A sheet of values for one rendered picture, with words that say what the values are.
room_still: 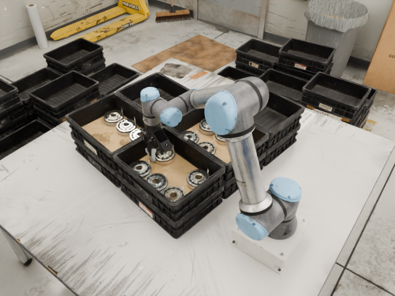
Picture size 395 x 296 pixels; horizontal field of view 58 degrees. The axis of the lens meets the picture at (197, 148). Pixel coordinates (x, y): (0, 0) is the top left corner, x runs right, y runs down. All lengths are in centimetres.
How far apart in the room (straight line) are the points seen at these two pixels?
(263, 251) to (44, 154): 122
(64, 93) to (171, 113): 163
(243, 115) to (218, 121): 7
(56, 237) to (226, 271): 72
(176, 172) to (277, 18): 324
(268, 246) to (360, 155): 85
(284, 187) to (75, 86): 203
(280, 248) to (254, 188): 34
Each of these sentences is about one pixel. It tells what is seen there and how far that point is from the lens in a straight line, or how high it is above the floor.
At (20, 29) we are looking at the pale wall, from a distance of 480.
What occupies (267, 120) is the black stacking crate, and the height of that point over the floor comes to 83.
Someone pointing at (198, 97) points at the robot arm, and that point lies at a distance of 137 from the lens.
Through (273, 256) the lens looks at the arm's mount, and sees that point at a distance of 143.
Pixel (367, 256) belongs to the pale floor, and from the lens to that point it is 255.
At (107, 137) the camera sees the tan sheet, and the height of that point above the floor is 83.
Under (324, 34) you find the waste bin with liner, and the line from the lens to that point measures 374.
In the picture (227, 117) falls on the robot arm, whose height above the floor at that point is 137.
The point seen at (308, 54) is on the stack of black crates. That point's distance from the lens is 336.
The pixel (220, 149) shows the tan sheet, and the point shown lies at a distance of 172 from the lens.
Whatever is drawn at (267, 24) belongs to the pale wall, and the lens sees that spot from 466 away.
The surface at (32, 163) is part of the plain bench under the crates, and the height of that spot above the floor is 70.
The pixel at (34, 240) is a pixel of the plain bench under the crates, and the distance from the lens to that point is 169.
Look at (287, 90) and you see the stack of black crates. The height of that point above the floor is 38.
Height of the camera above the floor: 199
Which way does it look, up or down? 42 degrees down
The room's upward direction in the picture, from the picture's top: straight up
